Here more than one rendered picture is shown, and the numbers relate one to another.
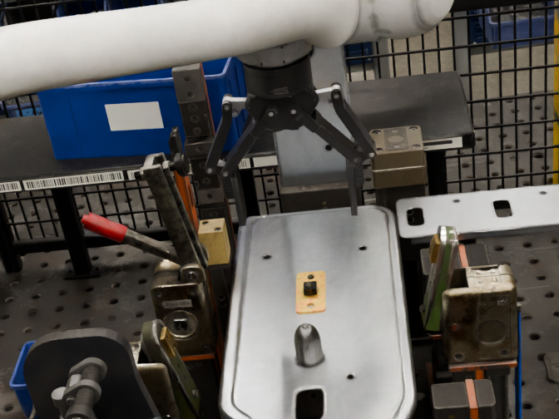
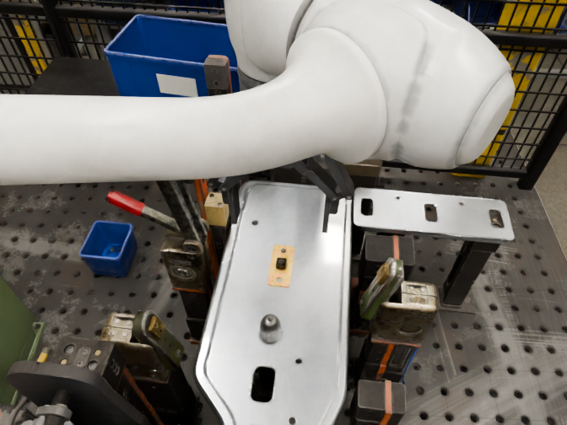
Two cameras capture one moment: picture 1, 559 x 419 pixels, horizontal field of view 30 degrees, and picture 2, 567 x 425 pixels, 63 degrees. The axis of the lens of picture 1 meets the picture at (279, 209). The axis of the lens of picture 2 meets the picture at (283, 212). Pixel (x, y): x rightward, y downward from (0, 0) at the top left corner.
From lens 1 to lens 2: 65 cm
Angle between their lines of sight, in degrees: 17
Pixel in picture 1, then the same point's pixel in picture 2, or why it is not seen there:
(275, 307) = (253, 274)
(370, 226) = not seen: hidden behind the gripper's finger
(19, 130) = (103, 71)
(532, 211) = (452, 220)
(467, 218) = (404, 216)
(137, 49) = (78, 165)
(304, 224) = (286, 196)
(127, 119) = (172, 87)
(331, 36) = (341, 156)
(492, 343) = (407, 334)
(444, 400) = (367, 399)
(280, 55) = not seen: hidden behind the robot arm
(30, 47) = not seen: outside the picture
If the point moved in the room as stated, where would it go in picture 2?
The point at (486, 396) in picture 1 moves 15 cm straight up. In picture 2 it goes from (399, 403) to (424, 360)
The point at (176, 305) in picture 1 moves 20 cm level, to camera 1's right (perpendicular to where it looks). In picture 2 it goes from (179, 262) to (299, 263)
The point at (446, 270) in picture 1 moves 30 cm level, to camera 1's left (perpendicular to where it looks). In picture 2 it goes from (388, 292) to (183, 290)
